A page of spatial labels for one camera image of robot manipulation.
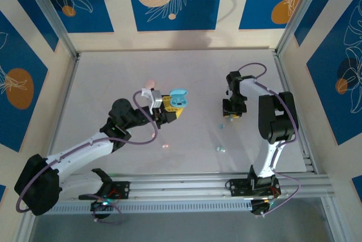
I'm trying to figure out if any blue earbud charging case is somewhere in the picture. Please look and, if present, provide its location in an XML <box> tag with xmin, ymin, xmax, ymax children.
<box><xmin>169</xmin><ymin>88</ymin><xmax>189</xmax><ymax>109</ymax></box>

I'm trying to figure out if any wide aluminium extrusion beam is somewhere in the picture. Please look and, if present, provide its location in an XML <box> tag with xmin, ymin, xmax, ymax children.
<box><xmin>69</xmin><ymin>172</ymin><xmax>331</xmax><ymax>198</ymax></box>

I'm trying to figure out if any black controller board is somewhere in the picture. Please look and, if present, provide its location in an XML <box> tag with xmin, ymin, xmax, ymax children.
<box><xmin>250</xmin><ymin>198</ymin><xmax>277</xmax><ymax>216</ymax></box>
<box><xmin>90</xmin><ymin>198</ymin><xmax>114</xmax><ymax>220</ymax></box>

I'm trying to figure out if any blue panel dark circle flower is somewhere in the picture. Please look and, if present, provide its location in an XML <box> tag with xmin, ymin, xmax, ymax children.
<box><xmin>306</xmin><ymin>0</ymin><xmax>362</xmax><ymax>146</ymax></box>

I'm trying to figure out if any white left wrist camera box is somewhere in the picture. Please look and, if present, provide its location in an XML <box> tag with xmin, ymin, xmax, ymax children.
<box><xmin>140</xmin><ymin>88</ymin><xmax>164</xmax><ymax>113</ymax></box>

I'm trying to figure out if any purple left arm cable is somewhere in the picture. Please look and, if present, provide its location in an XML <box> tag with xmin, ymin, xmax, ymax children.
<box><xmin>16</xmin><ymin>89</ymin><xmax>159</xmax><ymax>225</ymax></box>

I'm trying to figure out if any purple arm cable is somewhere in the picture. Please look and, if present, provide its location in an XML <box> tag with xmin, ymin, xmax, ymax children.
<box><xmin>238</xmin><ymin>62</ymin><xmax>303</xmax><ymax>219</ymax></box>
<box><xmin>16</xmin><ymin>89</ymin><xmax>159</xmax><ymax>225</ymax></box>

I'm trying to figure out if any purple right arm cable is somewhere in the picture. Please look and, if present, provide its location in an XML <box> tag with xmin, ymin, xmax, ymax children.
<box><xmin>238</xmin><ymin>62</ymin><xmax>303</xmax><ymax>219</ymax></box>

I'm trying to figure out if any aluminium frame rail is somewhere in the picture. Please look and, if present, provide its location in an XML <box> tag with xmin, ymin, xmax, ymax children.
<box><xmin>273</xmin><ymin>49</ymin><xmax>317</xmax><ymax>174</ymax></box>
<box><xmin>45</xmin><ymin>51</ymin><xmax>81</xmax><ymax>155</ymax></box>

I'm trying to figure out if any grey slotted cable duct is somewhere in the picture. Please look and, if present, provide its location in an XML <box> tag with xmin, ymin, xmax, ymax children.
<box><xmin>36</xmin><ymin>200</ymin><xmax>253</xmax><ymax>215</ymax></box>

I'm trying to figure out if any aluminium frame post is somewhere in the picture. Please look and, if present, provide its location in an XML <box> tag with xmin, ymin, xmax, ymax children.
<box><xmin>275</xmin><ymin>0</ymin><xmax>324</xmax><ymax>56</ymax></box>
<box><xmin>20</xmin><ymin>0</ymin><xmax>80</xmax><ymax>58</ymax></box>

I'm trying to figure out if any small blue wall panel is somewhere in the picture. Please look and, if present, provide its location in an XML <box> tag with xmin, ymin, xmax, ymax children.
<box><xmin>351</xmin><ymin>174</ymin><xmax>362</xmax><ymax>195</ymax></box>

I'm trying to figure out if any aluminium frame bar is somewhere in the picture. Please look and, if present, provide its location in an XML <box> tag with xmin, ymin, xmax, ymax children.
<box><xmin>321</xmin><ymin>196</ymin><xmax>342</xmax><ymax>242</ymax></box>
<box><xmin>15</xmin><ymin>213</ymin><xmax>39</xmax><ymax>242</ymax></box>

